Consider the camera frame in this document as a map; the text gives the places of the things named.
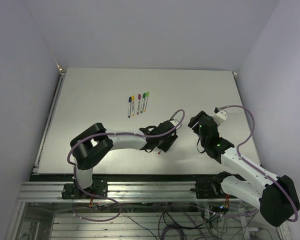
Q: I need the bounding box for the yellow marker pen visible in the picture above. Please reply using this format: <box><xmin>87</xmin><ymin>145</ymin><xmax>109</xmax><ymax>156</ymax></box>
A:
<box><xmin>143</xmin><ymin>97</ymin><xmax>149</xmax><ymax>112</ymax></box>

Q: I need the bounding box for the green marker pen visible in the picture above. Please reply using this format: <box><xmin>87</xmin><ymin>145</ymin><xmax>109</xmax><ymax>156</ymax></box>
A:
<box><xmin>140</xmin><ymin>96</ymin><xmax>146</xmax><ymax>114</ymax></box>

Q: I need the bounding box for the purple marker pen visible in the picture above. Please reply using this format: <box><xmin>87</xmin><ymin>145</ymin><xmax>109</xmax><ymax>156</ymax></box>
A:
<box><xmin>136</xmin><ymin>94</ymin><xmax>142</xmax><ymax>115</ymax></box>

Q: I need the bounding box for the orange marker pen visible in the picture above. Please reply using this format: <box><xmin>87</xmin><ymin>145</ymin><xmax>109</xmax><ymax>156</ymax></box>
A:
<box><xmin>130</xmin><ymin>95</ymin><xmax>135</xmax><ymax>117</ymax></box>

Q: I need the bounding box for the blue marker pen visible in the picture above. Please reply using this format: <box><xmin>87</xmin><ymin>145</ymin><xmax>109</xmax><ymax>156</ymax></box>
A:
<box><xmin>128</xmin><ymin>96</ymin><xmax>132</xmax><ymax>118</ymax></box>

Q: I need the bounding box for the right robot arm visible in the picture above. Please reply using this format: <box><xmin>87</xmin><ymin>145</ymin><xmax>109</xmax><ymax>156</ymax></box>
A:
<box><xmin>188</xmin><ymin>109</ymin><xmax>300</xmax><ymax>227</ymax></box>

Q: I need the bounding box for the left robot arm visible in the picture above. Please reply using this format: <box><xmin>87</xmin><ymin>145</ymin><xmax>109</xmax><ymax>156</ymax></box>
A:
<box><xmin>70</xmin><ymin>118</ymin><xmax>182</xmax><ymax>199</ymax></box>

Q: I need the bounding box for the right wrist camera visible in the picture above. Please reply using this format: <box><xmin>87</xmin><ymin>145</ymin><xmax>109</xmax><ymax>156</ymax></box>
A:
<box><xmin>211</xmin><ymin>107</ymin><xmax>228</xmax><ymax>126</ymax></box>

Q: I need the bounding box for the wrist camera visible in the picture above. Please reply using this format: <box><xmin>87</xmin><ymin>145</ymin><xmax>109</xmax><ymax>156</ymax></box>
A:
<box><xmin>170</xmin><ymin>119</ymin><xmax>182</xmax><ymax>128</ymax></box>
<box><xmin>211</xmin><ymin>107</ymin><xmax>228</xmax><ymax>126</ymax></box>

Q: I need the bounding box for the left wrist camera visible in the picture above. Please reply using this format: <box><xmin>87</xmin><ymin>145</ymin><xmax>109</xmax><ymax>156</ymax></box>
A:
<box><xmin>170</xmin><ymin>119</ymin><xmax>182</xmax><ymax>128</ymax></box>

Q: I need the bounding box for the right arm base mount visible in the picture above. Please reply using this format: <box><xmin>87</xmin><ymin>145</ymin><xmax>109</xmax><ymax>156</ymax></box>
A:
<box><xmin>190</xmin><ymin>171</ymin><xmax>232</xmax><ymax>199</ymax></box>

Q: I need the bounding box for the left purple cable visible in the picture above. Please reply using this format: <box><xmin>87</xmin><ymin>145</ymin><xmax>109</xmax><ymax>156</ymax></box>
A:
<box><xmin>66</xmin><ymin>108</ymin><xmax>186</xmax><ymax>221</ymax></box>

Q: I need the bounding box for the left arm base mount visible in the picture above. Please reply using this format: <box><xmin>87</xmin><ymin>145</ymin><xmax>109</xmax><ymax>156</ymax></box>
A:
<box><xmin>61</xmin><ymin>180</ymin><xmax>108</xmax><ymax>200</ymax></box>

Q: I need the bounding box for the aluminium frame rail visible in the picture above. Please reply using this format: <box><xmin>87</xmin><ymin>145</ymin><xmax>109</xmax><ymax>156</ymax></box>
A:
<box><xmin>17</xmin><ymin>180</ymin><xmax>197</xmax><ymax>203</ymax></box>

